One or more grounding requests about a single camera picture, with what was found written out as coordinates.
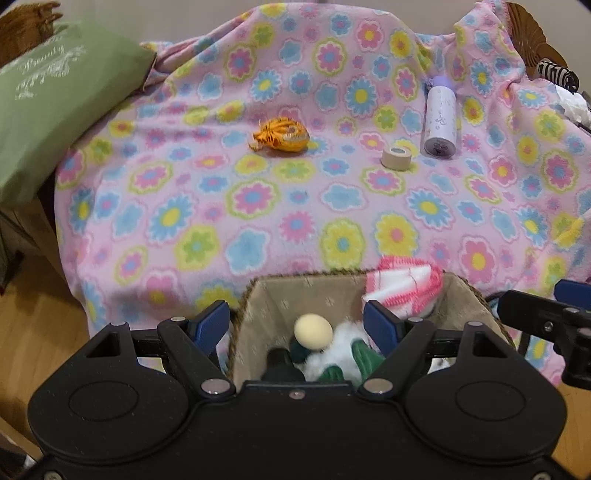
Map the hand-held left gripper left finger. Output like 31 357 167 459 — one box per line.
85 300 234 398

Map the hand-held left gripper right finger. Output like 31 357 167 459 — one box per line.
358 300 513 398

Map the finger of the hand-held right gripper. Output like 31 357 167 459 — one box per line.
499 291 591 342
554 279 591 303

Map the dark green velvet scrunchie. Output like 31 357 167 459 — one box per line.
318 337 386 384

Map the white plush toy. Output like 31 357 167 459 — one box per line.
295 320 375 383

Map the pink and white cloth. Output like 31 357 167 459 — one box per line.
363 256 445 319

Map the cream egg-shaped sponge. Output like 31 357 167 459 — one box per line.
294 314 333 349

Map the fabric-lined woven basket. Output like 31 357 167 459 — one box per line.
226 272 532 384

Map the black short makeup brush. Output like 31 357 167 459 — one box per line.
263 348 305 382

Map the orange drawstring pouch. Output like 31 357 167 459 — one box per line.
248 117 310 155

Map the pink floral fleece blanket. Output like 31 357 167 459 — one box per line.
54 0 591 374

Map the beige tape roll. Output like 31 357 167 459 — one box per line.
381 147 413 171

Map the white crumpled tissue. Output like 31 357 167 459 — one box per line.
556 85 591 123

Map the lilac insulated bottle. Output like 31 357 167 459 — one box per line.
424 76 459 158

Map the zebra striped cloth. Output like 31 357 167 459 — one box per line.
538 60 579 93

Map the brown fan-shaped chair back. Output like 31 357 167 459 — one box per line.
505 2 571 79

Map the green embroidered pillow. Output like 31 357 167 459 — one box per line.
0 22 158 208

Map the brown wicker basket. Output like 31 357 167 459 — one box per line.
0 1 63 65

